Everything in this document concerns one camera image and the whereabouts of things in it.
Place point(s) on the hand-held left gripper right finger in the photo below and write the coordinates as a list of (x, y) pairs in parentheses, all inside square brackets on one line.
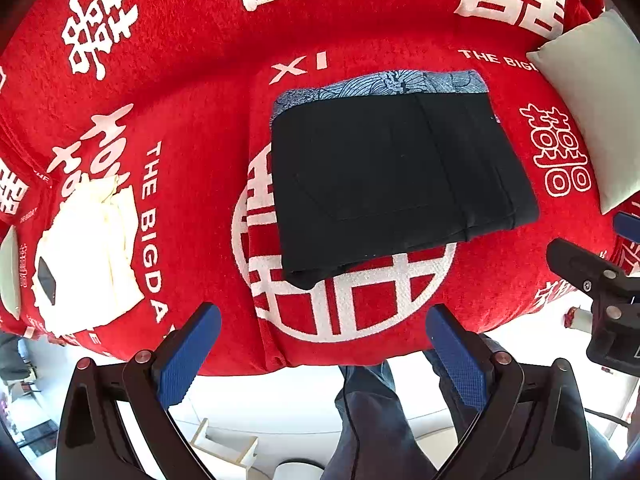
[(460, 360)]

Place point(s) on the cream cloth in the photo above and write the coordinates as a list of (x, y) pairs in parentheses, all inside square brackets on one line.
[(100, 250)]

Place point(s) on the person's left leg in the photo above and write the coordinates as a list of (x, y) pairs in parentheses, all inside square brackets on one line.
[(370, 420)]

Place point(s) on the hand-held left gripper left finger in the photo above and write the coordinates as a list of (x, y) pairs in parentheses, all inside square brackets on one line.
[(185, 360)]

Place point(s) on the small black flat object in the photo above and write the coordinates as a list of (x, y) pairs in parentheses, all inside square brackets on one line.
[(46, 282)]

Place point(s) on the black pants blue patterned waistband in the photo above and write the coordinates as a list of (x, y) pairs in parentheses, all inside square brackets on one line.
[(390, 175)]

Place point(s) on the white wooden box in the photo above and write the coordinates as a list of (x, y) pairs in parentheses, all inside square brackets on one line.
[(225, 452)]

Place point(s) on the white round object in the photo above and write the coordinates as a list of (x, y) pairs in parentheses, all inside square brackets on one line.
[(300, 471)]

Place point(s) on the small red white object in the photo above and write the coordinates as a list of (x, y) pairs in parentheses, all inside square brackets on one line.
[(580, 319)]

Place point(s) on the red printed blanket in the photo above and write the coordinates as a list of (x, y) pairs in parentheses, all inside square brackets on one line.
[(200, 85)]

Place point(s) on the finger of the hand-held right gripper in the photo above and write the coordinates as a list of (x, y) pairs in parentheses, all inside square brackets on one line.
[(629, 226), (575, 260)]

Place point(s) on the pale green pillow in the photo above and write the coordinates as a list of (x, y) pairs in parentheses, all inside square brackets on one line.
[(590, 110), (7, 275)]

